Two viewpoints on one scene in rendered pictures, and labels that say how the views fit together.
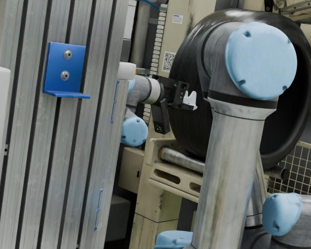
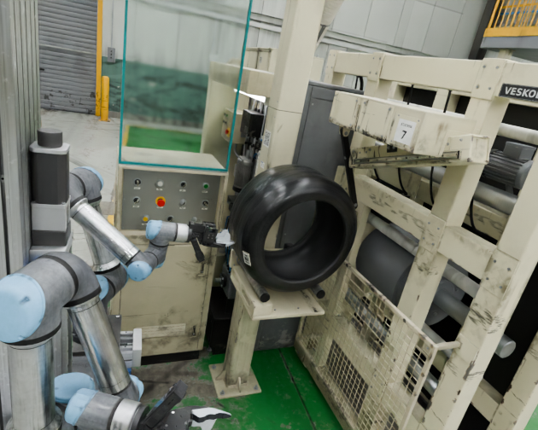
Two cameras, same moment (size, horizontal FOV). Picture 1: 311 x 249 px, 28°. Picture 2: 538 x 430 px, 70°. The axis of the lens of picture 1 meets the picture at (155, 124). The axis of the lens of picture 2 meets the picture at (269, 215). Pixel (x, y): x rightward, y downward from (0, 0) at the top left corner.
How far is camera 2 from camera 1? 1.12 m
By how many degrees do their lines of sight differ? 25
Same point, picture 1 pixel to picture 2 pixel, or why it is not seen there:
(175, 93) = (203, 236)
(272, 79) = (8, 328)
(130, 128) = (131, 270)
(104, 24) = not seen: outside the picture
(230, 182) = (13, 386)
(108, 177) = not seen: hidden behind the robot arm
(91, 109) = not seen: hidden behind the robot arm
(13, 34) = not seen: outside the picture
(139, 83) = (165, 230)
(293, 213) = (73, 415)
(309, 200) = (95, 406)
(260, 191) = (105, 373)
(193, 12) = (269, 162)
